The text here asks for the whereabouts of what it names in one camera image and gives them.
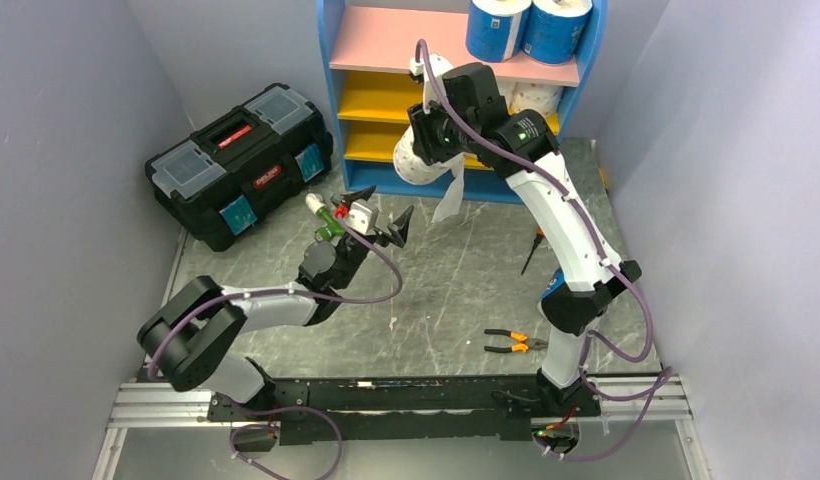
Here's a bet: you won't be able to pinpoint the green pipe valve fitting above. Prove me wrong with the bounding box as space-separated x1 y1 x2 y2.
305 193 345 241

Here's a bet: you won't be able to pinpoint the blue cartoon roll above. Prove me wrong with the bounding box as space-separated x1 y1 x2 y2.
522 0 593 65

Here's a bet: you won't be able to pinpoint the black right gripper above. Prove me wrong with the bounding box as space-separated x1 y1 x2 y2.
408 90 478 165

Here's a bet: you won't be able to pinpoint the orange handled screwdriver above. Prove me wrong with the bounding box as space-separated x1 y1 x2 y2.
520 227 545 275

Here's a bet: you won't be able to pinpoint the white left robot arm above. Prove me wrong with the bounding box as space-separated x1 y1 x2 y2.
137 187 414 420

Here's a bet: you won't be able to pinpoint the orange handled pliers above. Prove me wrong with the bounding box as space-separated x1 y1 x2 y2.
483 328 549 354

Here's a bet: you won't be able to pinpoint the blue shelf unit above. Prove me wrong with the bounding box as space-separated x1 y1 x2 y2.
316 1 608 204

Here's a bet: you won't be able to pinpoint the white dotted roll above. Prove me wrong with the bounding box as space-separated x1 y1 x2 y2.
497 80 516 109

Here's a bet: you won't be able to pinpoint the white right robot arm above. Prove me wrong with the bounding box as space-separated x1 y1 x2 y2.
393 58 641 415

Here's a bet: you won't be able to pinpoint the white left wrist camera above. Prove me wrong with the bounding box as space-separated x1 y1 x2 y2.
334 200 379 236

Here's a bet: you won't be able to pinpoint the black toolbox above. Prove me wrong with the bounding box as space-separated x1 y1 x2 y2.
144 83 334 252

